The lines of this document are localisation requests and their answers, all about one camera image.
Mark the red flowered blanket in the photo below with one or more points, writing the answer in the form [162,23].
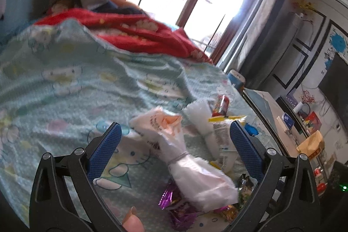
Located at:
[122,28]

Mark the crumpled blue plastic bag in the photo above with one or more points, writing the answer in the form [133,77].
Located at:
[250,130]

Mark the light green cartoon printed blanket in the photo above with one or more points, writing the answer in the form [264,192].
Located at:
[68,71]

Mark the yellow paper bag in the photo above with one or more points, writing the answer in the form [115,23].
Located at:
[311,145]

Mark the black television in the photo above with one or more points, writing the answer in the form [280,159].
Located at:
[337,85]

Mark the blue and white box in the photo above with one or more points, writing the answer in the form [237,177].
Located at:
[287,120]

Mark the red cylindrical tube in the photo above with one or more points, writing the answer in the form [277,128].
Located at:
[220,106]

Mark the orange snack wrapper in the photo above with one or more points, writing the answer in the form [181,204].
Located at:
[227,213]

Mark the low cabinet with glass top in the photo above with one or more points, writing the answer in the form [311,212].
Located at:
[261,104]

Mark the purple foil wrapper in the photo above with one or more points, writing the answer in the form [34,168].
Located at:
[172,198]

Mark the dark foil wrapper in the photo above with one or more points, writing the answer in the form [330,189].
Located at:
[244,183]

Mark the white plastic bag bundle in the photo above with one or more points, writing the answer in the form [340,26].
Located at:
[195,177]

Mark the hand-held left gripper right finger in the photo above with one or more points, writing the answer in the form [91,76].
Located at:
[246,150]

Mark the blue wall decal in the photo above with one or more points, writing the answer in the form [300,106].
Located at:
[338,41]

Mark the yellow flower wall decal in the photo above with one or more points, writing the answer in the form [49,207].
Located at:
[303,5]

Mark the white standing air conditioner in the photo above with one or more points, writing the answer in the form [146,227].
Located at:
[292,36]

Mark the blue plastic bucket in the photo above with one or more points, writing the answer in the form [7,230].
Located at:
[236,79]

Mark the purple box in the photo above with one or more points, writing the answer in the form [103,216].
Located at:
[291,100]

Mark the clear wrapper with yellow edge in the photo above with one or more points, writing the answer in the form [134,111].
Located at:
[223,135]

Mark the vase with red flowers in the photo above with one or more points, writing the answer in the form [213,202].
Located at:
[307,101]

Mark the red box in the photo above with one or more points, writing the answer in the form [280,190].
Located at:
[312,122]

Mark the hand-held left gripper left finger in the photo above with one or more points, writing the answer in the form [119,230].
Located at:
[104,150]

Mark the person's left hand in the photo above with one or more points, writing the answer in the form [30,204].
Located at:
[133,222]

